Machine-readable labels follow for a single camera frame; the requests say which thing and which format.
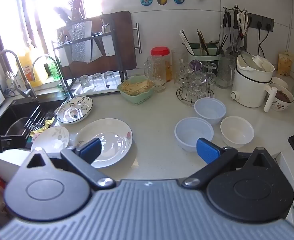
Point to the green plastic basket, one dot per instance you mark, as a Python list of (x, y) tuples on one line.
[(134, 99)]

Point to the plain white board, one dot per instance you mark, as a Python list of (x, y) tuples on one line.
[(110, 45)]

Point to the black metal dish rack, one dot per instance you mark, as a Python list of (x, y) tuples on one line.
[(87, 38)]

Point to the white round bowl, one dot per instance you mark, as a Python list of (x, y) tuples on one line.
[(236, 130)]

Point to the black power plug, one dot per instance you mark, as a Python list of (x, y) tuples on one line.
[(268, 26)]

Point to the translucent plastic bowl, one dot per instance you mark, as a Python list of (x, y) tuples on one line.
[(209, 108), (191, 132)]

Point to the large white floral plate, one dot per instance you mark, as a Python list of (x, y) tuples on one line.
[(112, 140)]

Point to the small white floral plate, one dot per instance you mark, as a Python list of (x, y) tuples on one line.
[(49, 137)]

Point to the glass pot lid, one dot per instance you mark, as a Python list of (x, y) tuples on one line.
[(258, 62)]

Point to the dark wooden cutting board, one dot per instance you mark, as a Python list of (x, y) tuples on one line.
[(122, 52)]

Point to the tall clear glass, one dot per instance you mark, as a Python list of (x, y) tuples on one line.
[(176, 57)]

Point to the textured clear board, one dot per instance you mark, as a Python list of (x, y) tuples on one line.
[(81, 45)]

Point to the steel pull-down faucet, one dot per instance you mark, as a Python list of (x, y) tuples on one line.
[(30, 91)]

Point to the black sink drain rack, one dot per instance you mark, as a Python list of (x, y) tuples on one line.
[(34, 122)]

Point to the purple glass cup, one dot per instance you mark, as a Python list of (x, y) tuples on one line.
[(195, 65)]

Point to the metal hook rack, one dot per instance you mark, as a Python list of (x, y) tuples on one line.
[(235, 8)]

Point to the bundle of white chopsticks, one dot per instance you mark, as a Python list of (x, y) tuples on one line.
[(186, 42)]

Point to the red lid plastic jar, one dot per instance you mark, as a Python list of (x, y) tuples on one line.
[(159, 52)]

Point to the upturned drinking glass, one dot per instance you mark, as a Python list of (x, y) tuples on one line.
[(97, 81), (110, 80), (85, 83)]

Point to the green utensil holder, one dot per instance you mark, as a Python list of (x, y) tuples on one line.
[(211, 57)]

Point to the steel gooseneck faucet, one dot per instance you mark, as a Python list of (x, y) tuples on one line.
[(62, 76)]

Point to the yellow paper packet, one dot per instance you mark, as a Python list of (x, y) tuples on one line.
[(285, 63)]

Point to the clear glass goblet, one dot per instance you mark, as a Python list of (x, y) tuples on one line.
[(210, 67), (197, 80), (183, 72)]

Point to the row of hanging kitchen utensils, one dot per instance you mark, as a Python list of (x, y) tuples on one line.
[(228, 20)]

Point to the small plain white bowl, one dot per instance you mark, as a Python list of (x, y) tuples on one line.
[(280, 81)]

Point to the black kitchen sink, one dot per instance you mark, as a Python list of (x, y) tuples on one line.
[(17, 110)]

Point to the knife block with knives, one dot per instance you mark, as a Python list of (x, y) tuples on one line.
[(75, 5)]

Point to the leaf print plate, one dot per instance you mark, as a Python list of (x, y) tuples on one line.
[(72, 112)]

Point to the white electric cooking pot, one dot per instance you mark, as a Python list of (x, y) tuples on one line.
[(246, 90)]

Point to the white kitchen scissors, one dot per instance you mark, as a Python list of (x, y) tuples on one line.
[(242, 22)]

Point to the textured glass mug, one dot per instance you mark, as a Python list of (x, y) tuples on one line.
[(157, 77)]

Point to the dark wall outlet panel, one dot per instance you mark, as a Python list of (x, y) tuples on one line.
[(254, 20)]

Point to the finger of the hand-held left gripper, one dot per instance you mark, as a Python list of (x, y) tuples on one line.
[(14, 140)]

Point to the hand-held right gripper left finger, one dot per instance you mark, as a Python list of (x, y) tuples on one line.
[(90, 146)]

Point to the orange detergent bottle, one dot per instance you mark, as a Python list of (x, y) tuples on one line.
[(29, 70)]

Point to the brown food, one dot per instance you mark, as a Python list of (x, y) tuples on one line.
[(283, 96)]

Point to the white drip tray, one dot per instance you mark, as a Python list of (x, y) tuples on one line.
[(102, 93)]

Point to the green plastic bottle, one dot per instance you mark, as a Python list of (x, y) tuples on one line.
[(52, 67)]

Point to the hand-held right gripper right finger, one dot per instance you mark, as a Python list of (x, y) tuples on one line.
[(206, 150)]

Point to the floral ceramic bowl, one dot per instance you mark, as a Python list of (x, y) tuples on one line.
[(279, 106)]

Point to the bundle of dry noodles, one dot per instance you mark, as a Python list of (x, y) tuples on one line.
[(137, 87)]

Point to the steel pot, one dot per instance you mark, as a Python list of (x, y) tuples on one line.
[(15, 127)]

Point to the yellow dish cloth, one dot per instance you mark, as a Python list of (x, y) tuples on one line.
[(47, 123)]

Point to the textured glass pitcher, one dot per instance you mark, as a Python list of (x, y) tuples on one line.
[(224, 72)]

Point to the bundle of wooden chopsticks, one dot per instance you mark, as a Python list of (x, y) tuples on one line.
[(202, 42)]

